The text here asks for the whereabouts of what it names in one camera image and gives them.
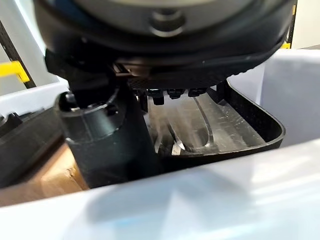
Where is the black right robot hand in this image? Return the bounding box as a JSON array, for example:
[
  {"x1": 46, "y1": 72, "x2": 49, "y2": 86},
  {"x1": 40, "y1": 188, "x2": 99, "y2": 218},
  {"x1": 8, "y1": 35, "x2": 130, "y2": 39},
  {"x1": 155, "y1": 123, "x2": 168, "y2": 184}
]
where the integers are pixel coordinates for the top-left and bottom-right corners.
[{"x1": 33, "y1": 0, "x2": 298, "y2": 189}]

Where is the yellow and black shelf upright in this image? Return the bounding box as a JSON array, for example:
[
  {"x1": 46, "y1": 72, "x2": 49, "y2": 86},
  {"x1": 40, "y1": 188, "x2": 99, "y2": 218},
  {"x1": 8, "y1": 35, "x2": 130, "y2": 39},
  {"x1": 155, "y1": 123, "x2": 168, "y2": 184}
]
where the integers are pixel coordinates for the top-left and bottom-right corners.
[{"x1": 281, "y1": 0, "x2": 299, "y2": 51}]

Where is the yellow shelf beam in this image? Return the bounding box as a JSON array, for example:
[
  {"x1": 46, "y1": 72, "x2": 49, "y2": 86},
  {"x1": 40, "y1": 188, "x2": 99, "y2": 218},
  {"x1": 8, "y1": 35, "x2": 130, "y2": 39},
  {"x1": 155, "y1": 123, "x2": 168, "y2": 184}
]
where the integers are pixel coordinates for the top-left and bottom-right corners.
[{"x1": 0, "y1": 60, "x2": 30, "y2": 83}]

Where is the white plastic box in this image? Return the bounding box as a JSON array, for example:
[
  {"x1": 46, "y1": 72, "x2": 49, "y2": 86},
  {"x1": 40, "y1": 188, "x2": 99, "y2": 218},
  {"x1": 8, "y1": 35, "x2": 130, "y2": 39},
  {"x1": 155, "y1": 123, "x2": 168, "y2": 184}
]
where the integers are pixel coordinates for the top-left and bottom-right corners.
[{"x1": 0, "y1": 47, "x2": 320, "y2": 240}]

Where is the black sole-shaped tray part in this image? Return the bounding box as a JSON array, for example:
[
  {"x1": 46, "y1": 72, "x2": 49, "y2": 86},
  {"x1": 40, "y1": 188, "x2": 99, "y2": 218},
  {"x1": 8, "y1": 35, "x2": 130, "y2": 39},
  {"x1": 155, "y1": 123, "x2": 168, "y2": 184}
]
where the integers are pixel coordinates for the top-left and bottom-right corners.
[{"x1": 143, "y1": 79, "x2": 287, "y2": 161}]

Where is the brown cardboard sheet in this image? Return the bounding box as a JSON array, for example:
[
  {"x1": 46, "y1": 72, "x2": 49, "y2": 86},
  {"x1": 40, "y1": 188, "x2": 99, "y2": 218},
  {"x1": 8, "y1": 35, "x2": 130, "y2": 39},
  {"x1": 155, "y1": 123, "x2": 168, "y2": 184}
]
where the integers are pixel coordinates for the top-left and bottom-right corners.
[{"x1": 0, "y1": 142, "x2": 89, "y2": 207}]

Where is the black perforated shelf post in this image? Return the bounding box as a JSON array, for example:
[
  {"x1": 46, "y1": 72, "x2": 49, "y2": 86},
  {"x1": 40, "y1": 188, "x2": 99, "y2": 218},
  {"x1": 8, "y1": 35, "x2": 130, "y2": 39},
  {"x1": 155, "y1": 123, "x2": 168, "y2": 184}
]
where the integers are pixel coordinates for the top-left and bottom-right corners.
[{"x1": 0, "y1": 19, "x2": 36, "y2": 90}]

